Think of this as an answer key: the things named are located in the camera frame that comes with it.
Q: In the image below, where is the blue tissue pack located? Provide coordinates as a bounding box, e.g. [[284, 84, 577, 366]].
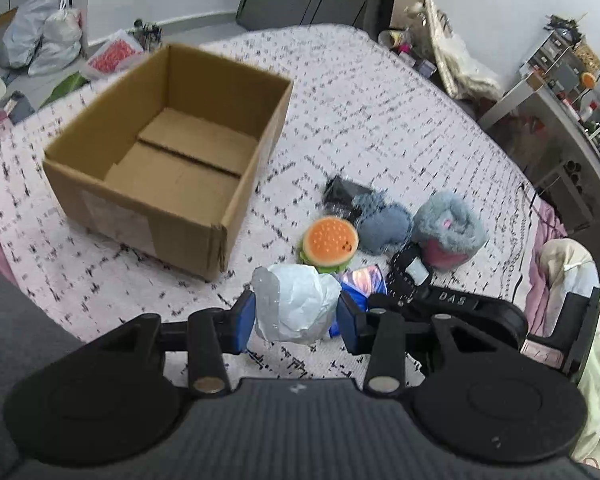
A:
[[337, 264, 388, 312]]

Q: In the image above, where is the white plastic bag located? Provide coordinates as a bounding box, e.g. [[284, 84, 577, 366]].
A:
[[28, 8, 82, 77], [251, 263, 341, 346]]

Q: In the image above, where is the plush hamburger toy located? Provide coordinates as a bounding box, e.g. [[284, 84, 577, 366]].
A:
[[299, 216, 358, 273]]

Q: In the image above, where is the blue denim plush toy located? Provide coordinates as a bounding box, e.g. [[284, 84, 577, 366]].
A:
[[352, 192, 414, 256]]

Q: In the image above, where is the grey pink fuzzy slipper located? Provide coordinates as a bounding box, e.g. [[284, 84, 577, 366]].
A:
[[412, 191, 489, 272]]

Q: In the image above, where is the black packaged cloth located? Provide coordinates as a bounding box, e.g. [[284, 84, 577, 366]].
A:
[[322, 174, 373, 211]]

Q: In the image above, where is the cream pillow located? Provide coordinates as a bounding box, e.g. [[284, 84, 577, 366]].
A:
[[539, 238, 600, 469]]

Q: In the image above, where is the brown cardboard box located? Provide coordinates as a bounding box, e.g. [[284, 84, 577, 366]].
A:
[[43, 44, 292, 281]]

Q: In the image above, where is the white desk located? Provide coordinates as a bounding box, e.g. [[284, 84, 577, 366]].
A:
[[477, 71, 600, 221]]

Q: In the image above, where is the white patterned bed cover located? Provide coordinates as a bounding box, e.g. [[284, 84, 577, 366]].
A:
[[0, 23, 556, 380]]

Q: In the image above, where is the beige tote bag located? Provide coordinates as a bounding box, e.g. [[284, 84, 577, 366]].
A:
[[424, 0, 504, 101]]

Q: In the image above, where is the green leaf mat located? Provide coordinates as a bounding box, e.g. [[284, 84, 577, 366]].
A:
[[41, 72, 88, 108]]

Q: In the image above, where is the red patterned plastic bag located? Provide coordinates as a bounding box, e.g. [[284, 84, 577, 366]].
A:
[[81, 29, 145, 80]]

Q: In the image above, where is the grey plastic bag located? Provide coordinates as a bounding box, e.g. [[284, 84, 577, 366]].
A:
[[0, 0, 65, 70]]

